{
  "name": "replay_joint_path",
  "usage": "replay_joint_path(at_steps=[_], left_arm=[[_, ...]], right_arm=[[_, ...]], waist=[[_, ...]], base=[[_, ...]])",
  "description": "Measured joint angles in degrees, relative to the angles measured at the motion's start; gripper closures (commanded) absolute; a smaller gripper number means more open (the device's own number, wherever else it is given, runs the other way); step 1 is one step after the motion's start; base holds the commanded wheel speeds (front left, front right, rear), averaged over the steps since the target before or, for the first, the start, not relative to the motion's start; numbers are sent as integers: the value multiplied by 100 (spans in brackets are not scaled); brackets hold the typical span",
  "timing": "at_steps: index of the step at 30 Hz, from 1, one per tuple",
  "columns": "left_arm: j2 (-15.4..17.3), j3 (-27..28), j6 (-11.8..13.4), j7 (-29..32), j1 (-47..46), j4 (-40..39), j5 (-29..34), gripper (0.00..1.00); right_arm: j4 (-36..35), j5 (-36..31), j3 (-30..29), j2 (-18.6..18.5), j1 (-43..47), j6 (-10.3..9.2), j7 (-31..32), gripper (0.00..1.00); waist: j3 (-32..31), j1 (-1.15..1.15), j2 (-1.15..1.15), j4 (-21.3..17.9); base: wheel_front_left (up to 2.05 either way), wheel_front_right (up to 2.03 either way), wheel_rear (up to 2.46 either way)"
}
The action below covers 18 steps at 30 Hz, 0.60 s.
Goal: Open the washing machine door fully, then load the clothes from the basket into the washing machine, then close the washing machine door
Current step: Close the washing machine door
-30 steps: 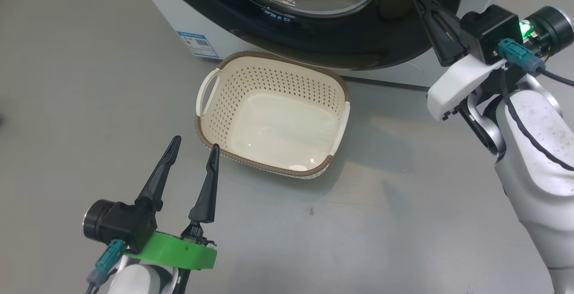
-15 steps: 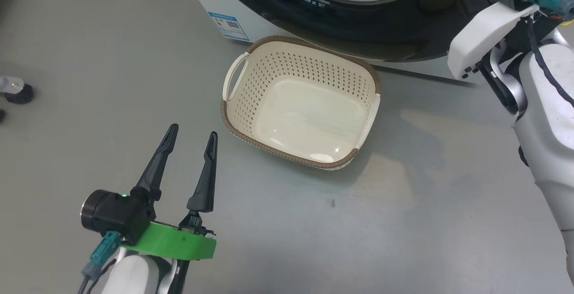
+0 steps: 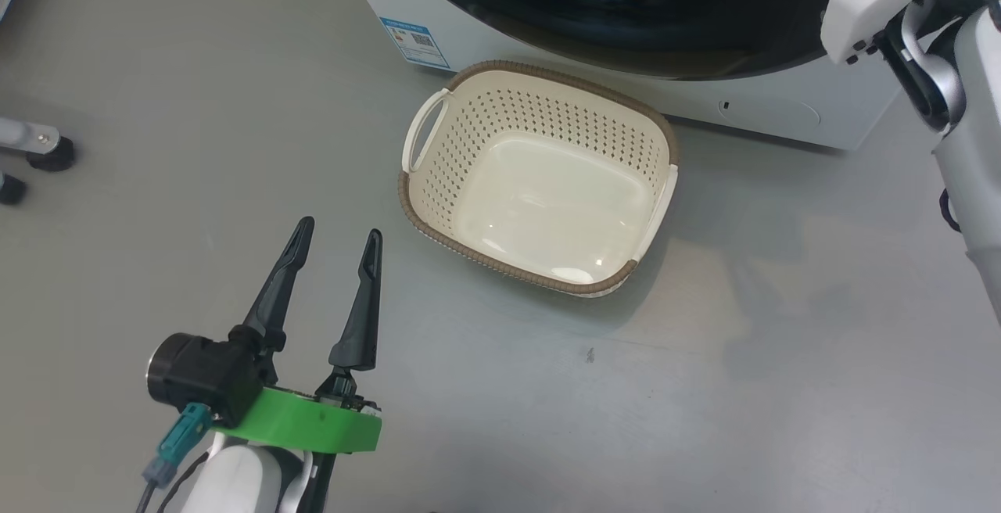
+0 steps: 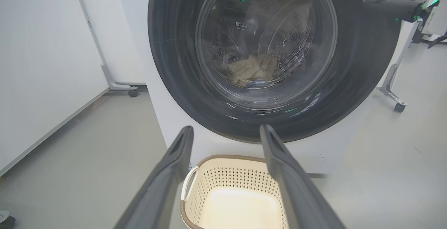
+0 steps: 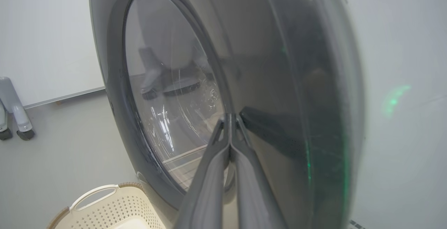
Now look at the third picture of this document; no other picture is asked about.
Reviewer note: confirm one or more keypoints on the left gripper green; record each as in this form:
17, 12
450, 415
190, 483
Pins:
313, 423

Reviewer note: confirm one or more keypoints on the washing machine glass door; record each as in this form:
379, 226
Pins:
665, 36

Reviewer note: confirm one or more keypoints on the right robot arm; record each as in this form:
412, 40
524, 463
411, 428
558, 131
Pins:
977, 145

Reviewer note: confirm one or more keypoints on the white front-load washing machine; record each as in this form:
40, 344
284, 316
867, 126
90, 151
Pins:
852, 118

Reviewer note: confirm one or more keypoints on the oval drain filter cover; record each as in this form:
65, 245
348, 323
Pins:
770, 112

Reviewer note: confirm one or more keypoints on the cream perforated laundry basket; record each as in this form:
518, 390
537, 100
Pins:
547, 200

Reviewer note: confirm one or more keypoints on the blue energy label sticker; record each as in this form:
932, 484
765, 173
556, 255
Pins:
414, 42

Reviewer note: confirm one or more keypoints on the grey metal furniture leg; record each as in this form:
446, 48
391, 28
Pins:
23, 136

